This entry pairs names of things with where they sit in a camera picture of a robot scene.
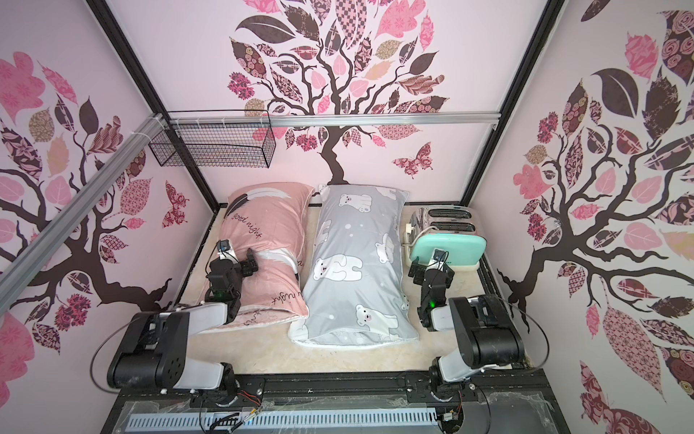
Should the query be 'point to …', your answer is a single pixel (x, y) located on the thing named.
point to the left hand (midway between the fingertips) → (239, 256)
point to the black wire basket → (219, 138)
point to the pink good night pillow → (270, 220)
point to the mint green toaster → (453, 229)
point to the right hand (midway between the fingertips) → (432, 258)
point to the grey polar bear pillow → (356, 277)
